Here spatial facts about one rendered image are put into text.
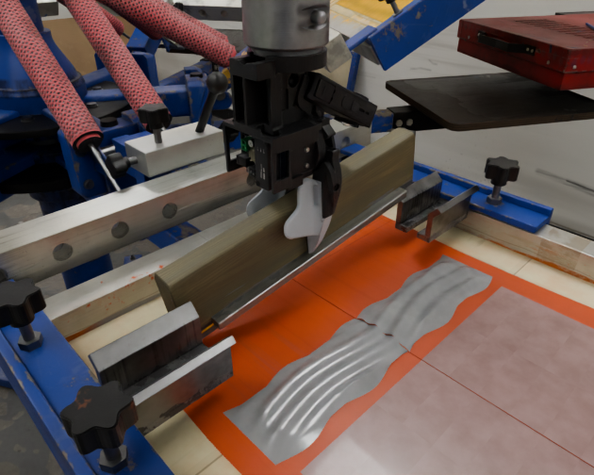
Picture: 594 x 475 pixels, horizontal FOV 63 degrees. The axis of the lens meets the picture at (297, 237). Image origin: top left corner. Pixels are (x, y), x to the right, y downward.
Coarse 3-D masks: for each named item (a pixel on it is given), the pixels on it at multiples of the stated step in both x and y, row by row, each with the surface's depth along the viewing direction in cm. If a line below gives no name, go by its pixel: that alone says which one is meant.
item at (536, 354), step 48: (384, 240) 67; (432, 240) 67; (336, 288) 58; (384, 288) 58; (528, 288) 58; (432, 336) 51; (480, 336) 51; (528, 336) 51; (576, 336) 51; (480, 384) 46; (528, 384) 46; (576, 384) 46; (576, 432) 41
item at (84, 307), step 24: (240, 216) 66; (480, 216) 66; (192, 240) 60; (504, 240) 65; (528, 240) 63; (552, 240) 61; (576, 240) 60; (144, 264) 56; (168, 264) 56; (552, 264) 62; (576, 264) 59; (72, 288) 52; (96, 288) 52; (120, 288) 53; (144, 288) 55; (48, 312) 49; (72, 312) 49; (96, 312) 52; (120, 312) 54; (72, 336) 51
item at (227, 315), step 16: (400, 192) 61; (368, 208) 59; (384, 208) 60; (352, 224) 57; (336, 240) 55; (304, 256) 54; (320, 256) 54; (288, 272) 52; (256, 288) 51; (272, 288) 51; (240, 304) 49; (224, 320) 48
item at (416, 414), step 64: (256, 320) 53; (320, 320) 53; (256, 384) 46; (384, 384) 46; (448, 384) 46; (256, 448) 40; (320, 448) 40; (384, 448) 40; (448, 448) 40; (512, 448) 40
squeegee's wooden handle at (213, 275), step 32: (352, 160) 56; (384, 160) 57; (352, 192) 56; (384, 192) 60; (256, 224) 48; (192, 256) 45; (224, 256) 46; (256, 256) 49; (288, 256) 53; (160, 288) 45; (192, 288) 45; (224, 288) 48
